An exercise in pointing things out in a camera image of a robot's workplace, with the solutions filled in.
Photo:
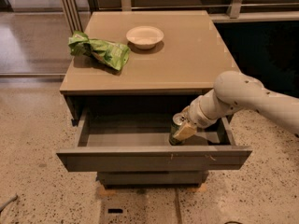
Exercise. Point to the grey drawer cabinet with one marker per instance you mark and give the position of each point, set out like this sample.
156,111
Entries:
164,79

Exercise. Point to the green chip bag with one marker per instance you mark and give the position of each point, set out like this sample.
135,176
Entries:
113,54

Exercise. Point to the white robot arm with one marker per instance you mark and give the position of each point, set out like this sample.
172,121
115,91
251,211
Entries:
233,91

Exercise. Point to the green soda can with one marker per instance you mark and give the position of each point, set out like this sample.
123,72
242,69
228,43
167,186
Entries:
176,128

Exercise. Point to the open grey top drawer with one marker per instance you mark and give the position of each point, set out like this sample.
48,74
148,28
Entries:
125,142

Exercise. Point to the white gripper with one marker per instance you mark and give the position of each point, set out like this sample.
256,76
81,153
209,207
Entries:
198,113

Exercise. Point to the white paper bowl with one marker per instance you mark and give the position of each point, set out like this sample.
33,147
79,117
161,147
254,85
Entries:
145,37

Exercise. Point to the metal window frame post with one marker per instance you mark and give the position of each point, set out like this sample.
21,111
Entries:
70,10

